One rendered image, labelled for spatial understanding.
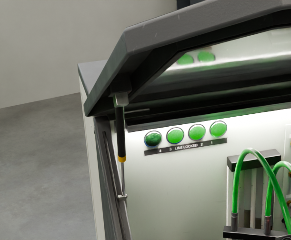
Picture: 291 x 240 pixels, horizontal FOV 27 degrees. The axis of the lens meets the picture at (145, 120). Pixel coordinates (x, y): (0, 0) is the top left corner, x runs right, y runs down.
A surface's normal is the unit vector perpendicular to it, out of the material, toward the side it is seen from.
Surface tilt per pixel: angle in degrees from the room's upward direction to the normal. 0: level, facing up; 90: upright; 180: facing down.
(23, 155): 0
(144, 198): 90
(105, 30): 90
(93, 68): 0
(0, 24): 90
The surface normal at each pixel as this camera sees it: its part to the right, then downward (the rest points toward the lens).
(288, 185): 0.22, 0.41
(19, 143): -0.05, -0.90
